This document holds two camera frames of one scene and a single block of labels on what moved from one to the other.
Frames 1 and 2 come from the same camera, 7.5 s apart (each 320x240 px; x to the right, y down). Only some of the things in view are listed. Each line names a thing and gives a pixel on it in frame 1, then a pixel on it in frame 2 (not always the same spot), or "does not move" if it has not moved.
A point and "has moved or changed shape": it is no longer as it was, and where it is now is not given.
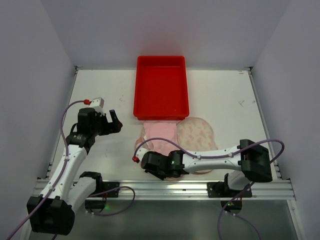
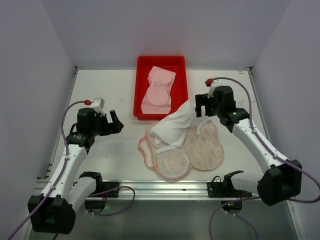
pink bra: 162,130 → 157,99
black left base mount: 97,199 does not move
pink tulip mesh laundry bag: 195,135 has moved or changed shape
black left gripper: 104,123 does not move
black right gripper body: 150,169 → 204,100
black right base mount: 222,189 does not move
